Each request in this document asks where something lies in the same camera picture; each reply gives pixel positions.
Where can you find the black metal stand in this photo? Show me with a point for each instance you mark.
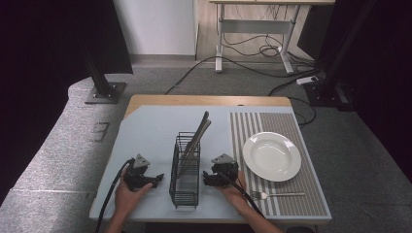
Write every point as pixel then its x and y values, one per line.
pixel 100 84
pixel 333 81

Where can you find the white round plate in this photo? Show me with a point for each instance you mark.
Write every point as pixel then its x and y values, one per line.
pixel 271 156

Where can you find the white frame desk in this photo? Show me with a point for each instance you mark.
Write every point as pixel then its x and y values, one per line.
pixel 256 26

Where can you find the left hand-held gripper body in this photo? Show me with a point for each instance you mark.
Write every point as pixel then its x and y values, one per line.
pixel 138 168

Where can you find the person's right hand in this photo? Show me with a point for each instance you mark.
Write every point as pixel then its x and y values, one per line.
pixel 234 192

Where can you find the light blue table mat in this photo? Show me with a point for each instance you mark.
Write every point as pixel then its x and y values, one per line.
pixel 152 129

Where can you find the grey striped placemat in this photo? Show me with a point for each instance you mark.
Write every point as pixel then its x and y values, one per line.
pixel 304 194

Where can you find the black curtain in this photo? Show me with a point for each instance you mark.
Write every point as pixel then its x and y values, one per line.
pixel 48 64
pixel 388 81

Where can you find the silver fork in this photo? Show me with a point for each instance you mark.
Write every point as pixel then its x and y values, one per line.
pixel 278 194

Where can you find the person's left hand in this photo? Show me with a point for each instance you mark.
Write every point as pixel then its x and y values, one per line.
pixel 128 197

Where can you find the silver table knife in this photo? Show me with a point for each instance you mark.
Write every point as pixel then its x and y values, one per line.
pixel 198 132
pixel 199 139

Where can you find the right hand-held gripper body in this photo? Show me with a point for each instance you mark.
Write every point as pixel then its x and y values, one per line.
pixel 224 170

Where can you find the white power strip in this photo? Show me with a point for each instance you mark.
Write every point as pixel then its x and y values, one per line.
pixel 307 79

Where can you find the wooden table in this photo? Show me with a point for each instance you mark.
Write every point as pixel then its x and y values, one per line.
pixel 194 99

